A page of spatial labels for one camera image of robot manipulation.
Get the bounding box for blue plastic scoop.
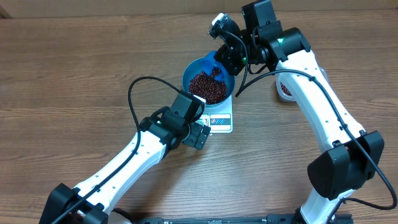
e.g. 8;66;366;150
201;51;225;81

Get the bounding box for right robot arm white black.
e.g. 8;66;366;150
209;1;384;223

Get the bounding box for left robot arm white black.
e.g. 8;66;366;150
40;91;211;223

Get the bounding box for white kitchen scale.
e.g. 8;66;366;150
196;96;233;134

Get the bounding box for blue bowl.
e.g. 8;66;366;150
182;57;236;102

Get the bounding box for red beans in bowl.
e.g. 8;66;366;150
188;70;227;105

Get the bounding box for clear plastic container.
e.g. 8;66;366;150
276;65;328;106

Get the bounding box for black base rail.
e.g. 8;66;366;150
130;213;354;224

